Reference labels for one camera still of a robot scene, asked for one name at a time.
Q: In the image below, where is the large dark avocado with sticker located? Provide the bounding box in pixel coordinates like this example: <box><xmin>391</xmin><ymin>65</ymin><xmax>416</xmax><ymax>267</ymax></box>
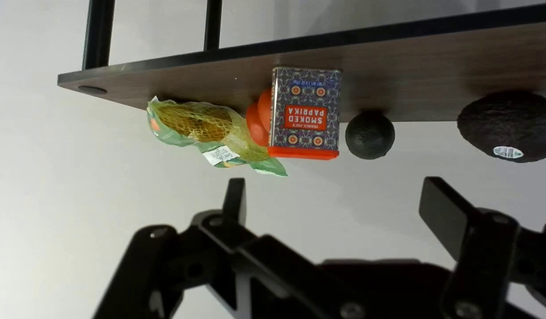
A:
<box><xmin>456</xmin><ymin>88</ymin><xmax>546</xmax><ymax>164</ymax></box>

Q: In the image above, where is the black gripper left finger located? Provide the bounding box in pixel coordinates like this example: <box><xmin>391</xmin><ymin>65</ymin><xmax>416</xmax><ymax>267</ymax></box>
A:
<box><xmin>93</xmin><ymin>175</ymin><xmax>347</xmax><ymax>319</ymax></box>

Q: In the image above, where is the red-lid small jar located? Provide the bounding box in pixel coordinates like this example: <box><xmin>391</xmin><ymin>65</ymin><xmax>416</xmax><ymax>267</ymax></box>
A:
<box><xmin>267</xmin><ymin>65</ymin><xmax>345</xmax><ymax>162</ymax></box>

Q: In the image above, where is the green plastic food bag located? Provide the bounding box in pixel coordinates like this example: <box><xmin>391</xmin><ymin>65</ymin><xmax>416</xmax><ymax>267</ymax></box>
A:
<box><xmin>146</xmin><ymin>95</ymin><xmax>290</xmax><ymax>176</ymax></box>

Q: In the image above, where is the dark wood black-frame shelf unit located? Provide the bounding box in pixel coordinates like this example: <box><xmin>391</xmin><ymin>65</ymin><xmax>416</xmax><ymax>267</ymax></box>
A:
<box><xmin>58</xmin><ymin>0</ymin><xmax>546</xmax><ymax>121</ymax></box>

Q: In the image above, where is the orange round fruit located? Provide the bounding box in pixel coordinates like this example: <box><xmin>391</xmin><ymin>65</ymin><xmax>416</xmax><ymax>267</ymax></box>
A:
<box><xmin>246</xmin><ymin>88</ymin><xmax>276</xmax><ymax>148</ymax></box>

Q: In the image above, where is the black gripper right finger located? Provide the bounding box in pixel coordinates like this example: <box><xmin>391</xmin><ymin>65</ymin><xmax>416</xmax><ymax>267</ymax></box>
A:
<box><xmin>419</xmin><ymin>175</ymin><xmax>546</xmax><ymax>319</ymax></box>

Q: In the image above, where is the small dark round avocado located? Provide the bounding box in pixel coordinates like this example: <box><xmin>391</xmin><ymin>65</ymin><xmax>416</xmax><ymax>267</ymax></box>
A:
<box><xmin>345</xmin><ymin>109</ymin><xmax>398</xmax><ymax>160</ymax></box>

